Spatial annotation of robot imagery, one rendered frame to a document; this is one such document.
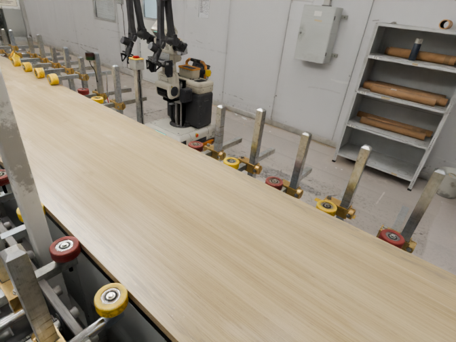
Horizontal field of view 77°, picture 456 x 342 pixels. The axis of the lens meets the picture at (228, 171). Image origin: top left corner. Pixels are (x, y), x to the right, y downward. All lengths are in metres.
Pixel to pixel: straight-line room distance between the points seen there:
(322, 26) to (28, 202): 3.46
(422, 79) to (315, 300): 3.22
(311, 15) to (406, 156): 2.00
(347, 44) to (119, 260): 3.58
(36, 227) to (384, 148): 3.69
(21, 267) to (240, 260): 0.55
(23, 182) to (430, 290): 1.21
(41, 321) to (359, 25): 3.82
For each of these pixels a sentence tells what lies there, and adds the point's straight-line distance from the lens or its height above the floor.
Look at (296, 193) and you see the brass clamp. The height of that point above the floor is 0.82.
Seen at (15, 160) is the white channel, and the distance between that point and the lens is 0.95.
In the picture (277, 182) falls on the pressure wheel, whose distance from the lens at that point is 1.30.
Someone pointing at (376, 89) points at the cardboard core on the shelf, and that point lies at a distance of 3.51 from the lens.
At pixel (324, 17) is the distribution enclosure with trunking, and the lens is 3.85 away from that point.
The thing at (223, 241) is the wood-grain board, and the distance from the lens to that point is 0.97.
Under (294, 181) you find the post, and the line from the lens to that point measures 1.41.
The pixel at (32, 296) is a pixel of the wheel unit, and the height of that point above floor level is 1.03.
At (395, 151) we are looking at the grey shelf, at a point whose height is 0.21.
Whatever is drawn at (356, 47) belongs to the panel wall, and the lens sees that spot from 3.96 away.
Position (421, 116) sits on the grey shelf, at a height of 0.69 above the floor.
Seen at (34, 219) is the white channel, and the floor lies 0.96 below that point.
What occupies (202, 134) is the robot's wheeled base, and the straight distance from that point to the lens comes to 3.39.
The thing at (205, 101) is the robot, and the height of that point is 0.60.
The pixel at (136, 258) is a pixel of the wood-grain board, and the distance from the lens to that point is 0.92.
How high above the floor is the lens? 1.57
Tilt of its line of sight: 30 degrees down
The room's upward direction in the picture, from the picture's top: 6 degrees clockwise
